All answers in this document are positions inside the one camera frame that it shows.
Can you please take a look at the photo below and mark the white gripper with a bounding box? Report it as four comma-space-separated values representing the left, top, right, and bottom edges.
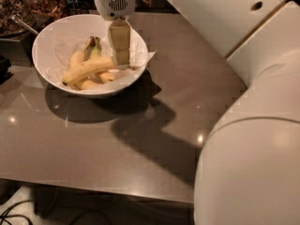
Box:
94, 0, 136, 68

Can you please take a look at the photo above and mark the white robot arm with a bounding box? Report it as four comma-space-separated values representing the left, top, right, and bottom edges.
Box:
167, 0, 300, 225

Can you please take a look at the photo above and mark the green-stemmed yellow banana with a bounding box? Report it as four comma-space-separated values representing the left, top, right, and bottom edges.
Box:
90, 37, 117, 83

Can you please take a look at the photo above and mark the white ceramic bowl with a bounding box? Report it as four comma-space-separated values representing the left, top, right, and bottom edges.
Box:
32, 14, 153, 98

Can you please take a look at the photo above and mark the white paper liner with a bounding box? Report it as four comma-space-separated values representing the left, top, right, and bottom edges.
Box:
44, 17, 153, 97

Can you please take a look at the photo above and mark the glass jar of nuts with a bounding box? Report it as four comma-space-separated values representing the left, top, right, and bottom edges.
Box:
0, 0, 36, 38

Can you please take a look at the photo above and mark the metal scoop handle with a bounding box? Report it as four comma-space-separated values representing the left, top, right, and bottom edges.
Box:
11, 15, 38, 36

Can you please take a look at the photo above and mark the black cable on floor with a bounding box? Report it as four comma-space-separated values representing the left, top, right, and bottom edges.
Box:
0, 199, 36, 225

